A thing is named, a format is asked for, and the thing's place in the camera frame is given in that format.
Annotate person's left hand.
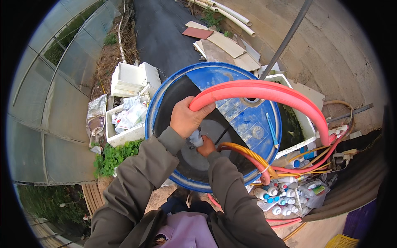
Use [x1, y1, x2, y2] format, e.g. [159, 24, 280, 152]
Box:
[170, 96, 216, 139]

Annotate person's right hand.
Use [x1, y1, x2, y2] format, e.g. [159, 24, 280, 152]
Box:
[196, 135, 217, 157]

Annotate white plastic bottle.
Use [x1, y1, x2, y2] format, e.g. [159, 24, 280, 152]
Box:
[189, 129, 204, 147]

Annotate thick red hose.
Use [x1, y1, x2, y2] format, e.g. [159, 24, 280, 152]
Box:
[189, 80, 337, 146]

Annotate black stirring rod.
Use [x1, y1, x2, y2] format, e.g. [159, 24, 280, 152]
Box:
[215, 124, 232, 146]

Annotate blue plastic barrel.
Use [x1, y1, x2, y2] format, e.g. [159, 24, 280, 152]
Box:
[145, 61, 283, 193]

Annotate person's legs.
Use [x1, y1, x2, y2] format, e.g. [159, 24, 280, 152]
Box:
[161, 188, 216, 215]

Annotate blue pen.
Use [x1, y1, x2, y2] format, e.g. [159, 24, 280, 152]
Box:
[265, 112, 280, 149]

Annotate foam box with packets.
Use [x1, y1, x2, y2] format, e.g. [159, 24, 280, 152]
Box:
[105, 94, 151, 148]

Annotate person's body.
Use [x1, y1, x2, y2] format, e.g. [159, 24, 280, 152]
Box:
[84, 186, 290, 248]

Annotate green weeds patch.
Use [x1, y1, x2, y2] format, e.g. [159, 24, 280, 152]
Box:
[93, 139, 145, 179]

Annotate heap of blue-capped bottles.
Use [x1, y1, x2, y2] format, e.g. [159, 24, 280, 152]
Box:
[253, 174, 331, 217]

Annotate stack of white foam lids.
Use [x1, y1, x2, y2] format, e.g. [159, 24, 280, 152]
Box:
[110, 62, 162, 98]

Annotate pile of flat tiles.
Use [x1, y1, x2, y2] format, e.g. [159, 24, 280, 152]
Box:
[182, 20, 262, 73]

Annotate foam box with green water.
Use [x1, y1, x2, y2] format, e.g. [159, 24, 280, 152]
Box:
[264, 74, 318, 160]

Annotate crumpled printed sack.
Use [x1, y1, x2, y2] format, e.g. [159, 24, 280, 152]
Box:
[86, 94, 108, 145]

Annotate wooden slat pallet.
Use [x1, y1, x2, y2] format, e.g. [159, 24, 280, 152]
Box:
[81, 183, 106, 216]

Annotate white plastic pipe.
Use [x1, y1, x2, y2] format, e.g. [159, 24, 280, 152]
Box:
[188, 0, 257, 38]
[206, 0, 252, 27]

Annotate small pump with wiring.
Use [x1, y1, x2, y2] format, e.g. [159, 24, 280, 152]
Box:
[330, 148, 358, 171]

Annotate grey metal pole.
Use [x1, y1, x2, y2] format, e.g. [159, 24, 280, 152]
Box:
[259, 0, 314, 80]

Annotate dark metal pipe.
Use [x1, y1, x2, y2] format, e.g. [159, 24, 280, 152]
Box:
[325, 103, 374, 124]

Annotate plastic greenhouse tunnel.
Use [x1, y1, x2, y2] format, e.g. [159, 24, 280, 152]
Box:
[7, 0, 123, 186]

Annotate yellow plastic crate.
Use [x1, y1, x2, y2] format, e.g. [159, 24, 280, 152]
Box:
[324, 234, 360, 248]

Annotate purple plastic crate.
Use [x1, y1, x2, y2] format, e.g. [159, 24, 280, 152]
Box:
[342, 199, 378, 240]

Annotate yellow ribbed hose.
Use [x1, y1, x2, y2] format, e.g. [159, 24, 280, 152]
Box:
[219, 142, 278, 180]

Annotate dark red hose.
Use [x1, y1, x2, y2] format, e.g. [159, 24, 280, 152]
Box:
[216, 146, 271, 186]

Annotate yellow cables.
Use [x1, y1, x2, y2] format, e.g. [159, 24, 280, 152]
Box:
[274, 145, 333, 178]

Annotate thin red ground hose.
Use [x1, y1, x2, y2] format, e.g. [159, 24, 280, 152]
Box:
[207, 193, 302, 229]

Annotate thin pink hose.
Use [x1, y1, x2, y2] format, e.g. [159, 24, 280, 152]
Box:
[271, 130, 350, 174]

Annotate white hose valve fitting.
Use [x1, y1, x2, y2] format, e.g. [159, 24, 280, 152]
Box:
[315, 124, 349, 139]

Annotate thin white hose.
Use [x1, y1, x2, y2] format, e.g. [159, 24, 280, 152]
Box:
[117, 0, 128, 64]

